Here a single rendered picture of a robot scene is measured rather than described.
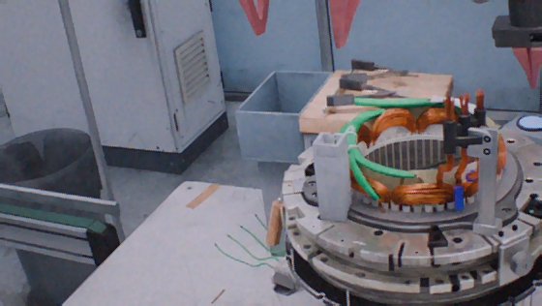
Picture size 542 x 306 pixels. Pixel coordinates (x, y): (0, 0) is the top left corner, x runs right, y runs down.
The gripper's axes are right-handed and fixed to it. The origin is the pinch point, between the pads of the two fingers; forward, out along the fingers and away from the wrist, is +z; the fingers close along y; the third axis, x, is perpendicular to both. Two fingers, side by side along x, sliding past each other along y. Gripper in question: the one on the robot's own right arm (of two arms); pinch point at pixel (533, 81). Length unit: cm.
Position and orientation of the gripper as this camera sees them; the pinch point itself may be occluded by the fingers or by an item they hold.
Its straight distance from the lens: 108.0
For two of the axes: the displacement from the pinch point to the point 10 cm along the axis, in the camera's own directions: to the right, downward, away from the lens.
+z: 1.9, 8.8, 4.3
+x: 3.9, -4.7, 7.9
